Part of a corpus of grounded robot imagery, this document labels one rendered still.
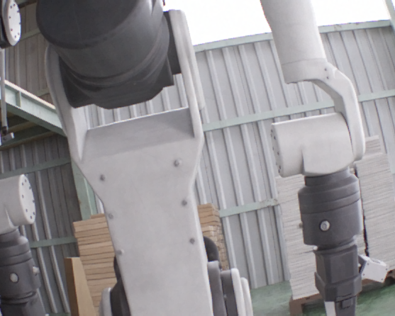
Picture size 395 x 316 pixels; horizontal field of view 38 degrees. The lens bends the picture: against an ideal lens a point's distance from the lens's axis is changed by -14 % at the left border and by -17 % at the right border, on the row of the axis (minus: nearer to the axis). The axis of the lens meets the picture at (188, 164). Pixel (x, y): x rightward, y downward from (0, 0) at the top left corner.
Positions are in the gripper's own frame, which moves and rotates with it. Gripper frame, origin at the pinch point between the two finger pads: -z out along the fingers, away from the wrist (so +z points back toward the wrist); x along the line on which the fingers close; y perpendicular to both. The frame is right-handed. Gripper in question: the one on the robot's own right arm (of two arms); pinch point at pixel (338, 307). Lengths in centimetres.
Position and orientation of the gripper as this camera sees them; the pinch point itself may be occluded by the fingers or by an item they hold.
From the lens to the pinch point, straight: 83.1
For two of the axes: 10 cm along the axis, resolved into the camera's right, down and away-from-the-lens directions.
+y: -9.8, 1.9, 0.3
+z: -1.9, -9.8, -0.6
